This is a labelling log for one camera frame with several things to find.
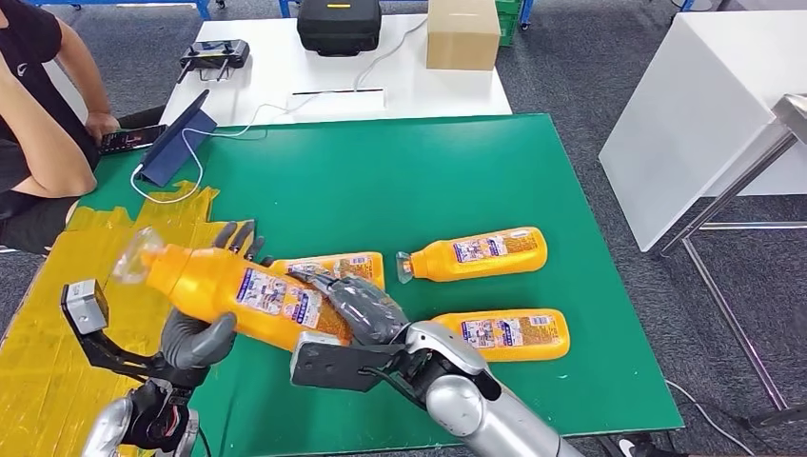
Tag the person's left hand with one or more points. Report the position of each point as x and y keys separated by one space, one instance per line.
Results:
x=102 y=126

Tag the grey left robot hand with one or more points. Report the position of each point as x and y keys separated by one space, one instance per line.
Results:
x=189 y=344

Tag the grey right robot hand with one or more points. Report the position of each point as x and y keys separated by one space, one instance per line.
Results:
x=372 y=312

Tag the orange detergent bottle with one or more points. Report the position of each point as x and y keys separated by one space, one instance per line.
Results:
x=359 y=268
x=504 y=334
x=485 y=255
x=208 y=284

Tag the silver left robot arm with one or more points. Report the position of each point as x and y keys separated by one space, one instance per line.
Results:
x=110 y=429

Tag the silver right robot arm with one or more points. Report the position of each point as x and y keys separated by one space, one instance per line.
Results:
x=504 y=429

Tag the person's left forearm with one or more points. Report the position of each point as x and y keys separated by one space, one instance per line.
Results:
x=85 y=82

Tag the black smartphone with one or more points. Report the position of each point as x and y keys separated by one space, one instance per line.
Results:
x=132 y=139

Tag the tablet in blue case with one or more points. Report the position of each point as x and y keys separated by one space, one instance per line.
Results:
x=179 y=142

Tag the person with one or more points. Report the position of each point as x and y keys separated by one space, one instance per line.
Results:
x=25 y=94

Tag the black remote controller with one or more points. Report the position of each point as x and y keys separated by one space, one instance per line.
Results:
x=214 y=53

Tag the green table mat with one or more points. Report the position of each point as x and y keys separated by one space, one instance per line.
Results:
x=378 y=176

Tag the yellow tape sheet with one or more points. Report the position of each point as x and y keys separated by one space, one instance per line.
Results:
x=38 y=378

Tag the black carrying case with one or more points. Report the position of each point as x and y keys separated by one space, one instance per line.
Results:
x=339 y=28

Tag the cardboard box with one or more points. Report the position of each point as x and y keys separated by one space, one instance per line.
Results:
x=463 y=36

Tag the black white shoe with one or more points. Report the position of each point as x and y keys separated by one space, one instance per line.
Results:
x=643 y=449

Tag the green plastic crate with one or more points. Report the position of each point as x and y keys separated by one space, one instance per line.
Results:
x=508 y=24

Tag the white side table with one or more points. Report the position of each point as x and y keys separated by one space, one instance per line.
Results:
x=693 y=113

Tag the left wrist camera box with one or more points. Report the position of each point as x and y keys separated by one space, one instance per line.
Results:
x=85 y=306

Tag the metal frame stand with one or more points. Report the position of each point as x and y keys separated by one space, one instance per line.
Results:
x=788 y=117

